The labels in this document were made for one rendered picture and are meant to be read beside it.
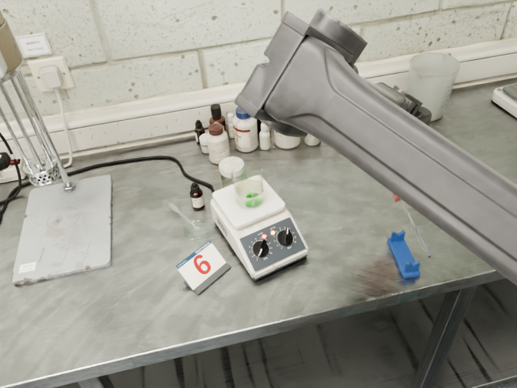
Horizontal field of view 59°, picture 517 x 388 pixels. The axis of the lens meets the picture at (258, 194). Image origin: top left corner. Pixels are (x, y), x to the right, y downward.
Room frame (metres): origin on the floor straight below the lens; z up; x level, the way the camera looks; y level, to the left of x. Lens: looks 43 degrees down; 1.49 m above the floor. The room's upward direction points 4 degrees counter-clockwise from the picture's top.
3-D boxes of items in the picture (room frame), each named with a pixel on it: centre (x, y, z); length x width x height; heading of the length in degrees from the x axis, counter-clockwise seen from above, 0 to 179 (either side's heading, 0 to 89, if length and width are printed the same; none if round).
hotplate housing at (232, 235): (0.68, 0.01, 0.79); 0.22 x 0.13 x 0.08; 25
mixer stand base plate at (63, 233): (0.75, 0.44, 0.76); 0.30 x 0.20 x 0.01; 10
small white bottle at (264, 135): (0.99, -0.03, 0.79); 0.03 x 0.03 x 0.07
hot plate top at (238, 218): (0.70, 0.02, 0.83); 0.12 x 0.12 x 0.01; 25
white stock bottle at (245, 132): (1.00, 0.02, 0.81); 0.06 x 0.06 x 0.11
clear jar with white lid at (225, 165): (0.83, 0.06, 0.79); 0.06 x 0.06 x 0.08
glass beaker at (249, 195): (0.69, 0.02, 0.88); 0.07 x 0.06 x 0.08; 121
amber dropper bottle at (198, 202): (0.78, 0.14, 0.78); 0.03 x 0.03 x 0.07
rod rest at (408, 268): (0.58, -0.28, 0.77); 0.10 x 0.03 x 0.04; 4
